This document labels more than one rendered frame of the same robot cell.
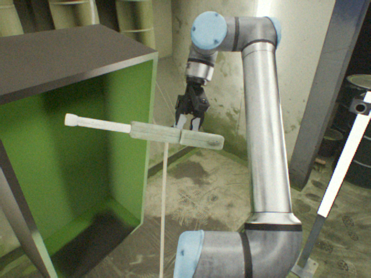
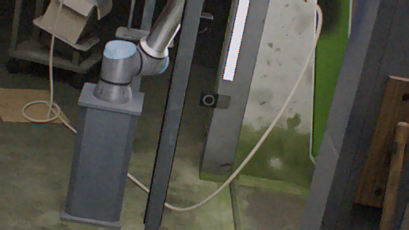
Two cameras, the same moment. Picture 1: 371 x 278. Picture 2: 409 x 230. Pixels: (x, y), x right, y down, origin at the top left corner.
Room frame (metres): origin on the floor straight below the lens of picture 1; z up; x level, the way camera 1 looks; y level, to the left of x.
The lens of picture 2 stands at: (2.92, -2.78, 1.95)
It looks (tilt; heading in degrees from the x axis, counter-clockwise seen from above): 19 degrees down; 131
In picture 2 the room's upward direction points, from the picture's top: 12 degrees clockwise
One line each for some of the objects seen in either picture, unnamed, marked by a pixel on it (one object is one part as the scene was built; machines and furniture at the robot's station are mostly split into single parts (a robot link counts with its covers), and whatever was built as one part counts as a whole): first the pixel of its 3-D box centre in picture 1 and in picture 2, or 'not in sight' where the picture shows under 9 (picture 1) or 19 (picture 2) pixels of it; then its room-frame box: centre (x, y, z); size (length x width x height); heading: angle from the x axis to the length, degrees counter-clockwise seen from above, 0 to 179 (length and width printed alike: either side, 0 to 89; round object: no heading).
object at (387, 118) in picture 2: not in sight; (390, 143); (2.11, -1.26, 1.40); 0.09 x 0.02 x 0.29; 47
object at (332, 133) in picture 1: (326, 143); not in sight; (2.63, -1.78, 0.14); 0.31 x 0.29 x 0.28; 137
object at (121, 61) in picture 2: not in sight; (120, 61); (0.02, -0.20, 0.83); 0.17 x 0.15 x 0.18; 88
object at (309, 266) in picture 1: (301, 265); not in sight; (1.11, -0.89, 0.01); 0.20 x 0.20 x 0.01; 47
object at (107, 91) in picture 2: not in sight; (113, 87); (0.02, -0.21, 0.69); 0.19 x 0.19 x 0.10
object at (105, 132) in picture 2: not in sight; (102, 156); (0.02, -0.21, 0.32); 0.31 x 0.31 x 0.64; 47
